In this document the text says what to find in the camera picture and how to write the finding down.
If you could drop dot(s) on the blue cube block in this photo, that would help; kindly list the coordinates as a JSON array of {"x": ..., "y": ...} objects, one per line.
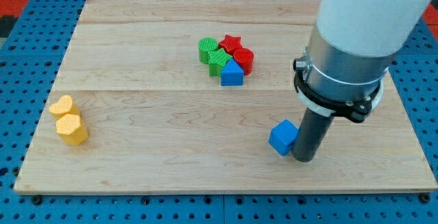
[{"x": 283, "y": 136}]

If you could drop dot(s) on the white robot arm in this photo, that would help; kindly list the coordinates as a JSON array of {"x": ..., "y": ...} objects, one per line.
[{"x": 354, "y": 41}]

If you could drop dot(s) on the blue triangle house block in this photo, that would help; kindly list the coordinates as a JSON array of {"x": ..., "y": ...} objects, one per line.
[{"x": 232, "y": 74}]

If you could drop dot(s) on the green star block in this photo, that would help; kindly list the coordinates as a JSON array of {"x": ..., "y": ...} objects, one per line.
[{"x": 217, "y": 61}]

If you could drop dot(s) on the red cylinder block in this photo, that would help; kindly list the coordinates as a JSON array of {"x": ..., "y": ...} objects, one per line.
[{"x": 244, "y": 58}]

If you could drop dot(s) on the wooden board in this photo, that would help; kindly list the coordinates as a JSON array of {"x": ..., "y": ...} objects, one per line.
[{"x": 158, "y": 124}]

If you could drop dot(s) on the green cylinder block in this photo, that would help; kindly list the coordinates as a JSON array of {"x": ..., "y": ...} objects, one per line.
[{"x": 206, "y": 45}]

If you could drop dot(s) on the red star block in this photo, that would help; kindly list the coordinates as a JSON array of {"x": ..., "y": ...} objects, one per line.
[{"x": 230, "y": 44}]

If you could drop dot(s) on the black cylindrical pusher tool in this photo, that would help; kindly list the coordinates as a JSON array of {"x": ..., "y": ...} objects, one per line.
[{"x": 311, "y": 132}]

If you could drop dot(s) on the yellow hexagon block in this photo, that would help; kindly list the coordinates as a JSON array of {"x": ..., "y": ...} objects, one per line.
[{"x": 72, "y": 129}]

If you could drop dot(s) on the yellow heart block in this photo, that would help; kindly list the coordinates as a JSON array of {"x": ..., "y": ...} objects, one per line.
[{"x": 64, "y": 106}]

